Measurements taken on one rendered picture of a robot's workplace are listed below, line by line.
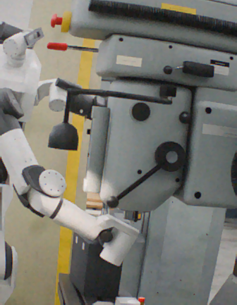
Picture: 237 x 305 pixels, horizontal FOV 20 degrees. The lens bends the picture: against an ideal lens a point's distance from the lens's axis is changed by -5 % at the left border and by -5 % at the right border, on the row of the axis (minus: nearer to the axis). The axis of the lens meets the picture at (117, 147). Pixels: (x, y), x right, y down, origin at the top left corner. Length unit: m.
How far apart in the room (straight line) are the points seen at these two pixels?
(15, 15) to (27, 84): 8.77
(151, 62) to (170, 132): 0.17
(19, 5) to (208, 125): 9.28
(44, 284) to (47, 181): 1.78
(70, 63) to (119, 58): 1.84
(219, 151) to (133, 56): 0.31
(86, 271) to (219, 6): 0.97
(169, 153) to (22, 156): 0.45
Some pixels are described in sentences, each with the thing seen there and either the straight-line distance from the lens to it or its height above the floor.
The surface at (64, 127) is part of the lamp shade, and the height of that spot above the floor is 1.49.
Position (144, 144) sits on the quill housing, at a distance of 1.62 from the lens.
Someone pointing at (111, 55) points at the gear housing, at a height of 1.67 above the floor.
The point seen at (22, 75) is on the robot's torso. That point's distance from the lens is 2.05.
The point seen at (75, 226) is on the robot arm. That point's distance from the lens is 1.85.
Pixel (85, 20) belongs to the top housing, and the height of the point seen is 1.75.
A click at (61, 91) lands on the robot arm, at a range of 2.43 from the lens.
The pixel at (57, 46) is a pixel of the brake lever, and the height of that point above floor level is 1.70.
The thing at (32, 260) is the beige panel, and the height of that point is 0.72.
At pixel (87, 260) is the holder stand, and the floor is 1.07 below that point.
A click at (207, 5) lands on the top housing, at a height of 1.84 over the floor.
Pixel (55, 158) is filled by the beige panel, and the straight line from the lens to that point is 3.42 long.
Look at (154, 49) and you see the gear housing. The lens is 1.60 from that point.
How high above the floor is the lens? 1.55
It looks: 3 degrees down
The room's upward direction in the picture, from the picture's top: 7 degrees clockwise
